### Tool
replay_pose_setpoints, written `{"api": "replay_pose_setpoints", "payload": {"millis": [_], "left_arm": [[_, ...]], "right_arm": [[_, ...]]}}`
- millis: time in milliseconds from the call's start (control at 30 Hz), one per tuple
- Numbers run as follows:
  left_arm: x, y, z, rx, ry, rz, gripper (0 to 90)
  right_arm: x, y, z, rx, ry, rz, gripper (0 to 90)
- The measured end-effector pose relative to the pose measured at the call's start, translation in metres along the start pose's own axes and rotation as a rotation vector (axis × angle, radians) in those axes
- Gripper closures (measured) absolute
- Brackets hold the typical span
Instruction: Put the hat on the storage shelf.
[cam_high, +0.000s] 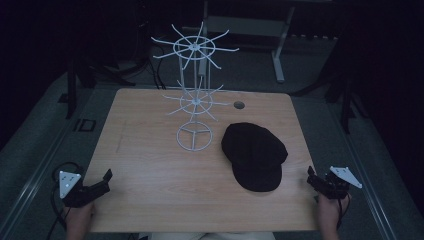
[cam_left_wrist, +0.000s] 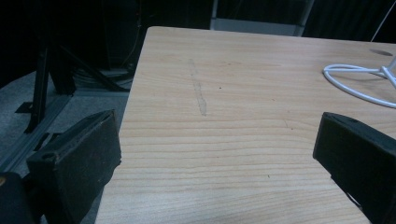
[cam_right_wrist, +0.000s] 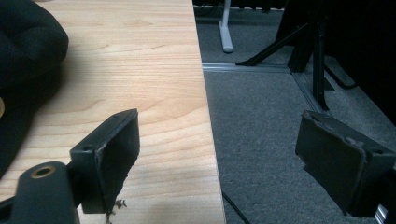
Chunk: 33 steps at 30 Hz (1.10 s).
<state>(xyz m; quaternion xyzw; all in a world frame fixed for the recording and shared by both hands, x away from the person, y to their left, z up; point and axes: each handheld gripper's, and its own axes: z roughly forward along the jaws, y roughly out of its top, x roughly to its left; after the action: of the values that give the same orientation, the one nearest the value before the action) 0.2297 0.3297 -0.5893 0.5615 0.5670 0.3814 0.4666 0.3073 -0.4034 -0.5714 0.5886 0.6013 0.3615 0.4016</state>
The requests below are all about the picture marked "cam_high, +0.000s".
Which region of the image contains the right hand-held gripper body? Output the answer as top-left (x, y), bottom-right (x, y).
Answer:
top-left (314, 165), bottom-right (363, 201)

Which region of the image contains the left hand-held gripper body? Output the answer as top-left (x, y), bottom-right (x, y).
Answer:
top-left (58, 170), bottom-right (105, 209)

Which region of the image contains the person's left hand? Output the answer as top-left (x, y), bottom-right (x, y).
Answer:
top-left (64, 201), bottom-right (97, 240)

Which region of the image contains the person's right hand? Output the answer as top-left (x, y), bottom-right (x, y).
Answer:
top-left (315, 193), bottom-right (352, 240)

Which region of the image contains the black cap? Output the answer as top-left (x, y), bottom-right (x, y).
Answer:
top-left (220, 121), bottom-right (289, 193)

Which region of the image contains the black metal stand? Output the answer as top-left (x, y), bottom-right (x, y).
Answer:
top-left (324, 74), bottom-right (369, 135)
top-left (64, 58), bottom-right (137, 120)

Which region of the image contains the black cable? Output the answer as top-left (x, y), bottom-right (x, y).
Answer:
top-left (335, 195), bottom-right (352, 231)
top-left (49, 161), bottom-right (83, 240)

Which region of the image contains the black floor socket frame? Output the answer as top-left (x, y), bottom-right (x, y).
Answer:
top-left (72, 117), bottom-right (98, 133)

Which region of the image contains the white wire hanging rack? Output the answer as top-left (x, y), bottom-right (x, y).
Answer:
top-left (150, 21), bottom-right (240, 153)

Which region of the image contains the white desk frame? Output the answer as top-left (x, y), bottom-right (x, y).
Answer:
top-left (181, 0), bottom-right (338, 84)

